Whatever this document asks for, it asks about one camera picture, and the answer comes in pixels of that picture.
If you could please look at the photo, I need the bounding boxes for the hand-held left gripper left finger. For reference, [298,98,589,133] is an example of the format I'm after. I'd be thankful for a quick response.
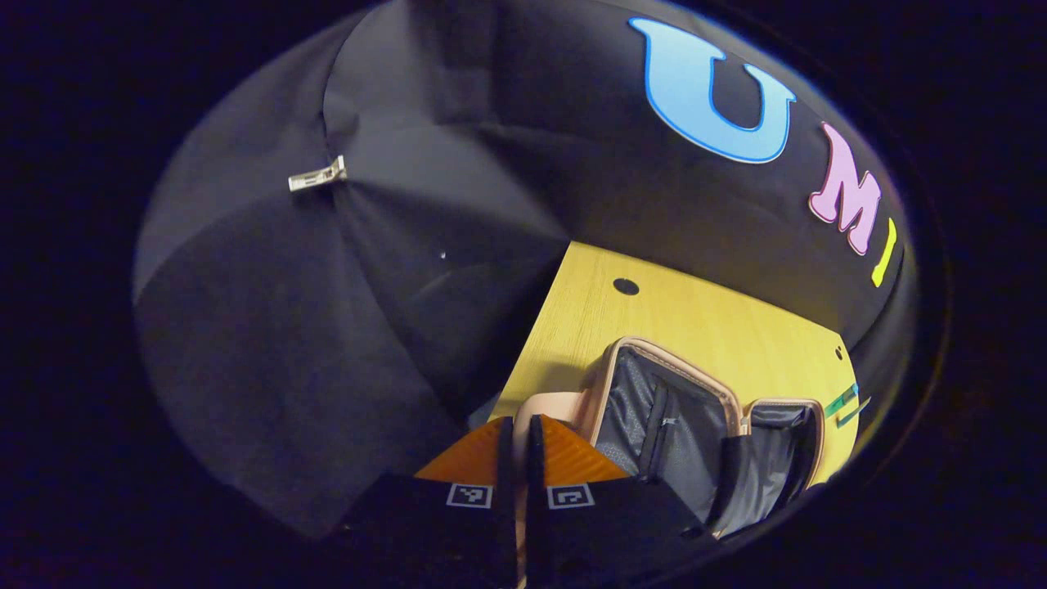
[335,416,519,587]

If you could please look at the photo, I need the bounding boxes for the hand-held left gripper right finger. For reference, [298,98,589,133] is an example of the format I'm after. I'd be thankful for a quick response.
[523,413,706,586]

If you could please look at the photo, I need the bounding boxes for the pink suitcase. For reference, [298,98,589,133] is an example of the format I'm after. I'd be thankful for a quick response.
[470,335,829,541]

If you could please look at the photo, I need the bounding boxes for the green slim tube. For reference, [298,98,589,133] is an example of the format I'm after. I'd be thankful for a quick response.
[822,382,872,428]

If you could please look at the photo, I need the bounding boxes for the metal cloth clip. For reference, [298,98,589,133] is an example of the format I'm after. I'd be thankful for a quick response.
[288,155,348,193]

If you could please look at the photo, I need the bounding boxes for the black backdrop cloth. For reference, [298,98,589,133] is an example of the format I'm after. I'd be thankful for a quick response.
[133,0,909,541]

